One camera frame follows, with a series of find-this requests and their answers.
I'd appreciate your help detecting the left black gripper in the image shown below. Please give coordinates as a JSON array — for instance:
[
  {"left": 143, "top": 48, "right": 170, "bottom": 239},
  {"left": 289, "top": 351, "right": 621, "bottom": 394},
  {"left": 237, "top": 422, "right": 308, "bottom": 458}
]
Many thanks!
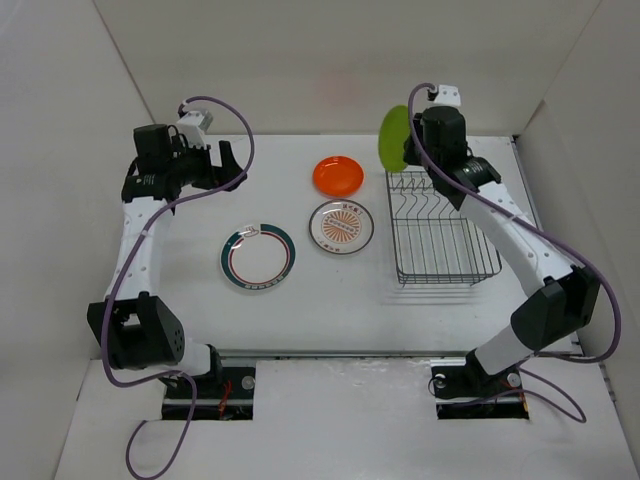
[{"left": 167, "top": 135, "right": 246, "bottom": 192}]

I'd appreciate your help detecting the green plate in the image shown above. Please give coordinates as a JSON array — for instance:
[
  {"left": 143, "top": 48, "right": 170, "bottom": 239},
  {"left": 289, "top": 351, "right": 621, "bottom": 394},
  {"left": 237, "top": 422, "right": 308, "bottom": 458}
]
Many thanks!
[{"left": 378, "top": 105, "right": 410, "bottom": 173}]

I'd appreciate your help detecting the white plate teal rim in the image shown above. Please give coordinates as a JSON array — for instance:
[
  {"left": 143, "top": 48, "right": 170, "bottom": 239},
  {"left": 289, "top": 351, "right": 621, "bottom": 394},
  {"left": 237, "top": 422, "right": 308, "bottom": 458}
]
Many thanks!
[{"left": 219, "top": 223, "right": 297, "bottom": 293}]

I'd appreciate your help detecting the white plate orange sunburst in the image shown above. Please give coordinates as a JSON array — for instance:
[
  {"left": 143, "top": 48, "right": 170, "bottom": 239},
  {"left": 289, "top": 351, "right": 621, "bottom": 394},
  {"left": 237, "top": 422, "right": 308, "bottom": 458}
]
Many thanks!
[{"left": 308, "top": 199, "right": 375, "bottom": 256}]

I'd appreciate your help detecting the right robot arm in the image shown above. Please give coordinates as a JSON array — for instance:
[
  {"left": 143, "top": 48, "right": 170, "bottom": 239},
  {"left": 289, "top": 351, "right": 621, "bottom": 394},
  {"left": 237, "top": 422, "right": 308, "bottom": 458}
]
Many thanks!
[{"left": 403, "top": 106, "right": 601, "bottom": 400}]

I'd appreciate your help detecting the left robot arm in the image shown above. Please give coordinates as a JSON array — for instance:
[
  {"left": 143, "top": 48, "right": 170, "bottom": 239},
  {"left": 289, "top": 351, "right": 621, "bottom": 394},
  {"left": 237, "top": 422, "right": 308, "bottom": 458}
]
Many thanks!
[{"left": 87, "top": 124, "right": 247, "bottom": 397}]

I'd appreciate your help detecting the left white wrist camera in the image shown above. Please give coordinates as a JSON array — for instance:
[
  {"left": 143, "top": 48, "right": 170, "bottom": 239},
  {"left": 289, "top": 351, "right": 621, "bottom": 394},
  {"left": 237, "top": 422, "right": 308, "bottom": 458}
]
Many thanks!
[{"left": 176, "top": 109, "right": 213, "bottom": 149}]

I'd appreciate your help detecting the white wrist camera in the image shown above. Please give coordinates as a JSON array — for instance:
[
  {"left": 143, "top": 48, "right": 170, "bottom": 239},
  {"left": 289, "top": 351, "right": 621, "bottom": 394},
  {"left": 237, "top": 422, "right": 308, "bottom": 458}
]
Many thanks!
[
  {"left": 427, "top": 84, "right": 461, "bottom": 107},
  {"left": 176, "top": 109, "right": 213, "bottom": 149}
]

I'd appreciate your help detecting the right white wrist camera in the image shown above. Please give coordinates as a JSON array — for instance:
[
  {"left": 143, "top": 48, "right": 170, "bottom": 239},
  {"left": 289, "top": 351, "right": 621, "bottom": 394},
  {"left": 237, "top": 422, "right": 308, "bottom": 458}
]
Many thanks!
[{"left": 427, "top": 84, "right": 461, "bottom": 107}]

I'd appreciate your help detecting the grey wire dish rack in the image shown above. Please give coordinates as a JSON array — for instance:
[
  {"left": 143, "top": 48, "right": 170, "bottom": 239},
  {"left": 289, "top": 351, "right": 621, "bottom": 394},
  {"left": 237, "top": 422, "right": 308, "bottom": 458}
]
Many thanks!
[{"left": 386, "top": 169, "right": 502, "bottom": 287}]

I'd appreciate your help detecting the aluminium table rail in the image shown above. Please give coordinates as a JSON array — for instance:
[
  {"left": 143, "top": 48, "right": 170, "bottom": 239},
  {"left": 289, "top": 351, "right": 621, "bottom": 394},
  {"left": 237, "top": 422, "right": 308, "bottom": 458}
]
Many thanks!
[{"left": 218, "top": 348, "right": 466, "bottom": 359}]

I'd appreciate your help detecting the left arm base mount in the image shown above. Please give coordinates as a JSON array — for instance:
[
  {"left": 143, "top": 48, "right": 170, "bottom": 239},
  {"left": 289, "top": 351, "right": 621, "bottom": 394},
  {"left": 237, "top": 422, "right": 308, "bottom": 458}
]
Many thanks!
[{"left": 161, "top": 353, "right": 256, "bottom": 421}]

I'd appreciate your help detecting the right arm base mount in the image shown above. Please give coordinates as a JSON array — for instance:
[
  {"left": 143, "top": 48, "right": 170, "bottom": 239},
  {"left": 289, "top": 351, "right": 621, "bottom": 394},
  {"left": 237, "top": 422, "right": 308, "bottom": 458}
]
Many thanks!
[{"left": 428, "top": 355, "right": 529, "bottom": 420}]

